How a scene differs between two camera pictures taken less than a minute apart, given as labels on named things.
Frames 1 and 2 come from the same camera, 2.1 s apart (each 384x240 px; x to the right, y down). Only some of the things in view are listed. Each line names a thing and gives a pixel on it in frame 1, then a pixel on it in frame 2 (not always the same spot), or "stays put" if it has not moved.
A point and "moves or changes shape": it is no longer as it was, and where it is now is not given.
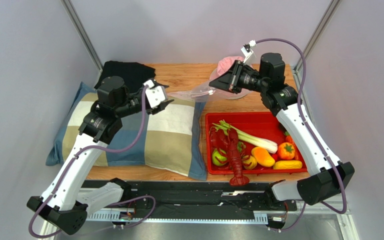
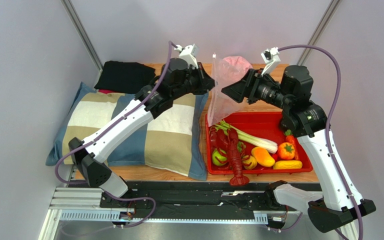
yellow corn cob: [287, 164] stays put
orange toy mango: [263, 156] stays put
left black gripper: [159, 108] to [207, 83]
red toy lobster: [234, 152] stays put
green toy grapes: [240, 146] stays put
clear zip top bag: [208, 93] moves or changes shape
